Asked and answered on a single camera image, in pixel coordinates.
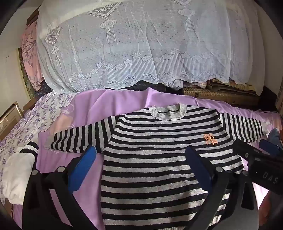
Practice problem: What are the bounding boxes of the dark cloth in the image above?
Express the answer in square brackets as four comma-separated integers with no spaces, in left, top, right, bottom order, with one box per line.
[106,80,184,93]

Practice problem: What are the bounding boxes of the pink floral cloth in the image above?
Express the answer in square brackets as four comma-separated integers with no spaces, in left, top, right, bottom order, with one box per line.
[21,21,45,89]

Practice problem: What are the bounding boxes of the white lace cover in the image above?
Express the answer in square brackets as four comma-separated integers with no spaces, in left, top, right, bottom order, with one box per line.
[35,0,266,96]

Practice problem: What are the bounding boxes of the green patterned cloth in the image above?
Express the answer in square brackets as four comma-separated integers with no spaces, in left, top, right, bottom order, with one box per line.
[18,47,36,99]

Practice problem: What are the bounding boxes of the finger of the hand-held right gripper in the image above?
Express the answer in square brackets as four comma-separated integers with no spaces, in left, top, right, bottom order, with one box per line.
[259,139,282,158]
[233,139,267,164]

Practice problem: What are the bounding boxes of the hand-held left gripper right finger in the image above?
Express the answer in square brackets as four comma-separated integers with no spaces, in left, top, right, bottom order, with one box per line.
[184,145,259,230]

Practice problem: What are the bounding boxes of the white garment with striped cuff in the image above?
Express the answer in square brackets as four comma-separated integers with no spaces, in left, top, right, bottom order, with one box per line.
[2,142,40,205]

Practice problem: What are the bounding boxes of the brown woven mat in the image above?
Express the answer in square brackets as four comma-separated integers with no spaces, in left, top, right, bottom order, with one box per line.
[182,80,261,105]

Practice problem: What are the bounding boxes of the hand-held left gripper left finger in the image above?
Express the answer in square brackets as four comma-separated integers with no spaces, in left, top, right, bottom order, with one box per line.
[22,145,98,230]

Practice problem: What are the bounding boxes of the black white striped sweater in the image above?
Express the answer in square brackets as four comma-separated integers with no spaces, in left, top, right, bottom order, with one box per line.
[45,102,271,230]

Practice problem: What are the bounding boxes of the purple blanket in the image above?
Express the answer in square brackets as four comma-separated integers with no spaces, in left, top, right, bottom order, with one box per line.
[11,87,283,230]

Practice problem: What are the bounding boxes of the pale lavender cloth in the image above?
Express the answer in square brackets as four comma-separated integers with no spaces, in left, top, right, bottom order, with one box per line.
[166,77,184,90]

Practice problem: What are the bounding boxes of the purple floral bedsheet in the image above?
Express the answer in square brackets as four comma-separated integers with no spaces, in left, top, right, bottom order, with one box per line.
[0,92,77,206]

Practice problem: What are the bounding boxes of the wooden frame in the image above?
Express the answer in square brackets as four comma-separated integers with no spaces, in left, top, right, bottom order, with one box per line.
[0,100,24,136]

